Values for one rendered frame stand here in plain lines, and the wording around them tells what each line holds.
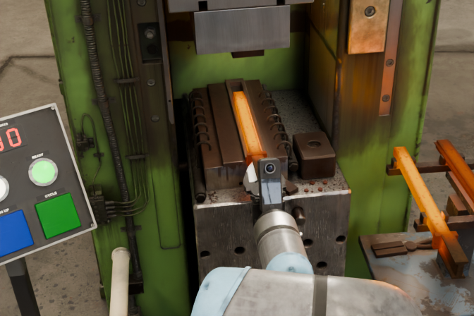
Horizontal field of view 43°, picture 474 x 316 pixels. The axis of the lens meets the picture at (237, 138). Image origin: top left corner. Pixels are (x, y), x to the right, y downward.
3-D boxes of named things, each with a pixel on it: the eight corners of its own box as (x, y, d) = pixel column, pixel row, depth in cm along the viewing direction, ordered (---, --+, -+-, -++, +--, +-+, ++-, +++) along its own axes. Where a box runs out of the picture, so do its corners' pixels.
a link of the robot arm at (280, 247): (266, 311, 114) (266, 273, 109) (256, 263, 124) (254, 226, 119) (316, 304, 115) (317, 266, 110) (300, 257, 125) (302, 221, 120)
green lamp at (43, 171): (56, 183, 125) (51, 166, 123) (32, 185, 125) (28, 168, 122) (57, 175, 128) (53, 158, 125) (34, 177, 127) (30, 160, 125)
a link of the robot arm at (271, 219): (256, 227, 119) (304, 221, 120) (252, 211, 123) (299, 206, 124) (256, 260, 124) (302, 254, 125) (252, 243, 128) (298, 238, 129)
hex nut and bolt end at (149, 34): (158, 57, 143) (155, 29, 139) (146, 58, 143) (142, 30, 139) (158, 53, 145) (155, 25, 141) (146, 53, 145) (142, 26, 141)
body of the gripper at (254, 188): (247, 209, 138) (256, 246, 128) (247, 179, 133) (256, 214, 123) (280, 206, 139) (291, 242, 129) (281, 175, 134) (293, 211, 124)
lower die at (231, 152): (287, 182, 149) (288, 153, 145) (206, 190, 147) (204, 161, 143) (259, 101, 184) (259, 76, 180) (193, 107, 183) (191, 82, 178)
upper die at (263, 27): (289, 47, 130) (290, 5, 125) (196, 55, 128) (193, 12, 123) (258, -14, 166) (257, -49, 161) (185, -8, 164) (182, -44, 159)
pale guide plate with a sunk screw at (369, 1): (384, 52, 147) (391, -17, 138) (348, 55, 147) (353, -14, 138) (381, 49, 149) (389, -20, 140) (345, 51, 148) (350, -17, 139)
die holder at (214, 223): (341, 320, 169) (352, 190, 145) (204, 337, 165) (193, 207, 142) (297, 198, 216) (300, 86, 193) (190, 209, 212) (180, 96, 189)
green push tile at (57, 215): (81, 226, 127) (70, 192, 127) (46, 239, 124) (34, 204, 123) (80, 225, 129) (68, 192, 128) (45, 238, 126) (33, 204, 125)
